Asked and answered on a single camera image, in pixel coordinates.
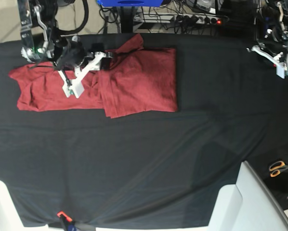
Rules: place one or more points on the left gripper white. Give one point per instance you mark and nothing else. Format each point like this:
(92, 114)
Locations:
(280, 61)

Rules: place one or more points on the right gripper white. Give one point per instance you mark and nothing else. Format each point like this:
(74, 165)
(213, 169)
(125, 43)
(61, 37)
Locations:
(95, 61)

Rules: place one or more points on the red long-sleeve T-shirt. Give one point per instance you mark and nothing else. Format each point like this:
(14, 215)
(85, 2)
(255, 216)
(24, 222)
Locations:
(139, 79)

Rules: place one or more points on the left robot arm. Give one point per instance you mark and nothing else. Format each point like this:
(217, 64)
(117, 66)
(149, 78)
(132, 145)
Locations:
(271, 34)

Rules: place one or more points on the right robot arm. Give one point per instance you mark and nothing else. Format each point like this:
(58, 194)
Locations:
(42, 40)

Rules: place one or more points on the blue box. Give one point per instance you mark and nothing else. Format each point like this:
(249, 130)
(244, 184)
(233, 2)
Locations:
(130, 3)

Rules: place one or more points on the white power strip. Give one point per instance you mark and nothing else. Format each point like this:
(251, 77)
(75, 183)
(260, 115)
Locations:
(163, 18)

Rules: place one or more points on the black table cloth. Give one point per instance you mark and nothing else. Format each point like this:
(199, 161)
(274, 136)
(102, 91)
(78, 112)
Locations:
(152, 170)

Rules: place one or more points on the orange black clamp bottom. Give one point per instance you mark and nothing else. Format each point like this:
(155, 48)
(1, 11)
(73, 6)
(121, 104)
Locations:
(68, 224)

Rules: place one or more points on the black table stand post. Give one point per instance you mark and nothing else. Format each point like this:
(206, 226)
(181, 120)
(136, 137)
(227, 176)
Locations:
(126, 18)

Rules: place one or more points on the yellow-handled scissors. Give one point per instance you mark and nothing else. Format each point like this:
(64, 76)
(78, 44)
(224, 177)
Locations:
(277, 168)

